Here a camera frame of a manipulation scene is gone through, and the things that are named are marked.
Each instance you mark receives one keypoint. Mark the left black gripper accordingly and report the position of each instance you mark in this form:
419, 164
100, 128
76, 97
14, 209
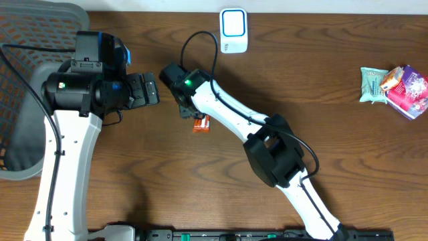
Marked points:
134, 90

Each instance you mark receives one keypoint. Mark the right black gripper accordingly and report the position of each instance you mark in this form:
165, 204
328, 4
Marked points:
186, 110

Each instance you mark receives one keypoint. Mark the orange red snack bar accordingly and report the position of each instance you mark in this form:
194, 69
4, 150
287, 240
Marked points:
202, 125

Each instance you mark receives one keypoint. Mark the teal snack packet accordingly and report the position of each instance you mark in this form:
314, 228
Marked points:
370, 85

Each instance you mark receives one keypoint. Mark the orange snack packet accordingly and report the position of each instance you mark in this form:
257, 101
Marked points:
392, 79

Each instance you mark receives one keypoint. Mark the red purple snack bag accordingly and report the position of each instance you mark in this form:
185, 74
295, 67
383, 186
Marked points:
409, 97

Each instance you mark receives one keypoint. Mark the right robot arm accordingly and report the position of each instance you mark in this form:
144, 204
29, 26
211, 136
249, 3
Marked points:
274, 153

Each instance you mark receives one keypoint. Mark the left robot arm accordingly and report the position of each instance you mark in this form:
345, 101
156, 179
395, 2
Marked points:
60, 212

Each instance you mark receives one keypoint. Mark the white barcode scanner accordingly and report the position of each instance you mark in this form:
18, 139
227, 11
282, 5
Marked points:
233, 30

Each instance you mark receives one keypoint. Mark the grey plastic mesh basket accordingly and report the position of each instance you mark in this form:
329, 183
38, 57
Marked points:
38, 37

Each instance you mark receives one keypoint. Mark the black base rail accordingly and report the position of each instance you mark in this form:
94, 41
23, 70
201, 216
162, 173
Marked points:
234, 235

